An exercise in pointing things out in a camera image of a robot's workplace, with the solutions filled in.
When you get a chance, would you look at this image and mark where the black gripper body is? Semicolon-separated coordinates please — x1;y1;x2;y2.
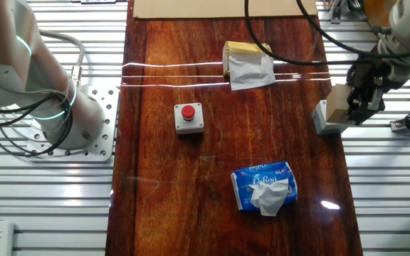
345;58;406;95

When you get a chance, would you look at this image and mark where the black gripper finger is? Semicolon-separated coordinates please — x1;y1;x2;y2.
345;87;366;124
363;88;387;127

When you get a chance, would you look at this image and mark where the pale wooden block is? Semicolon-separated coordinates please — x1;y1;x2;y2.
325;83;354;124

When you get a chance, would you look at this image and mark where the green push button box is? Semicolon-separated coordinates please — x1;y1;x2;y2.
311;99;350;136

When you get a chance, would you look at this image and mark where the aluminium profile strut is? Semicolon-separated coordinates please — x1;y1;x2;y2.
328;0;362;24

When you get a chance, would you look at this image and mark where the gold foil snack packet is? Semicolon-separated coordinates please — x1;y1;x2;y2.
221;40;277;92

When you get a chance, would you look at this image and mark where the blue tissue pack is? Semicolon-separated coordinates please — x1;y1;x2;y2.
231;161;298;217

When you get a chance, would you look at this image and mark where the red push button box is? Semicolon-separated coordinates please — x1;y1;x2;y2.
174;102;205;135

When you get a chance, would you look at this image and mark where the brown cardboard sheet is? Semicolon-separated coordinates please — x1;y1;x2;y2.
132;0;319;19

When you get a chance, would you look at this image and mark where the red-brown wooden board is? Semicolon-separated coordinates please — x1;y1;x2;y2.
105;0;364;256

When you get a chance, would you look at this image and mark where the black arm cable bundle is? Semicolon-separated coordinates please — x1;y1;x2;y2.
243;0;410;68

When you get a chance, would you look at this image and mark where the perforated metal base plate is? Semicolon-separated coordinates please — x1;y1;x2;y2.
25;85;120;164

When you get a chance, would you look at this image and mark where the thick grey cable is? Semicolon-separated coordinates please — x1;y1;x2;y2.
39;30;86;88

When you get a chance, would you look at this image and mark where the looped black cable bundle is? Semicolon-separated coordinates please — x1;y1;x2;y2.
0;90;75;158

